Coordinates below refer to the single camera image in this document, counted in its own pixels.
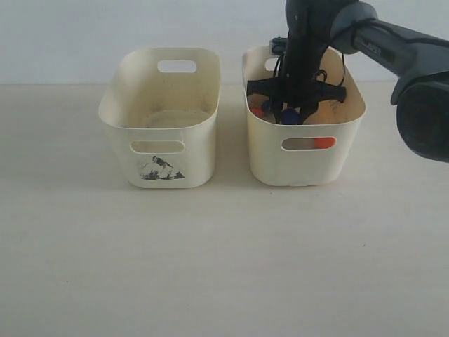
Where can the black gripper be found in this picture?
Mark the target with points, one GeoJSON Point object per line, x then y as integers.
{"type": "Point", "coordinates": [299, 79]}

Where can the orange capped marker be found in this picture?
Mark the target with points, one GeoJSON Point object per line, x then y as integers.
{"type": "Point", "coordinates": [257, 112]}
{"type": "Point", "coordinates": [323, 143]}

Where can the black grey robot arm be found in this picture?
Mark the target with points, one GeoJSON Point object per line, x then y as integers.
{"type": "Point", "coordinates": [420, 62]}

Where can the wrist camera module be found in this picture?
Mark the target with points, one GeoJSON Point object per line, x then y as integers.
{"type": "Point", "coordinates": [277, 46]}

